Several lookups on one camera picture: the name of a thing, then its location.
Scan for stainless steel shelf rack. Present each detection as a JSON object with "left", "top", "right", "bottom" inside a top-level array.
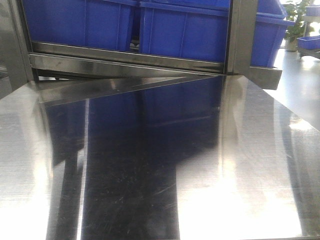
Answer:
[{"left": 0, "top": 0, "right": 282, "bottom": 101}]

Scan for blue plastic bin middle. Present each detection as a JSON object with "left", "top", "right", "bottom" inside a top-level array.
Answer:
[{"left": 139, "top": 1, "right": 229, "bottom": 63}]

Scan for blue plastic bin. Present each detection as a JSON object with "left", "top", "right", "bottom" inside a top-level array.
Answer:
[
  {"left": 250, "top": 0, "right": 295, "bottom": 68},
  {"left": 22, "top": 0, "right": 138, "bottom": 51},
  {"left": 139, "top": 1, "right": 229, "bottom": 63}
]

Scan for blue plastic bin left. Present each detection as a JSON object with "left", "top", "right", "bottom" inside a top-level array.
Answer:
[{"left": 22, "top": 0, "right": 138, "bottom": 51}]

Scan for blue plastic bin right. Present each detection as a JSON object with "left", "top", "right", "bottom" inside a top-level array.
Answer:
[{"left": 250, "top": 0, "right": 295, "bottom": 68}]

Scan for distant blue bin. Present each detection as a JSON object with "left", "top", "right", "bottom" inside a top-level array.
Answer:
[{"left": 297, "top": 35, "right": 320, "bottom": 50}]

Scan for green potted plant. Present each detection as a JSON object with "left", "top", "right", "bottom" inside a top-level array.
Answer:
[{"left": 283, "top": 0, "right": 315, "bottom": 52}]

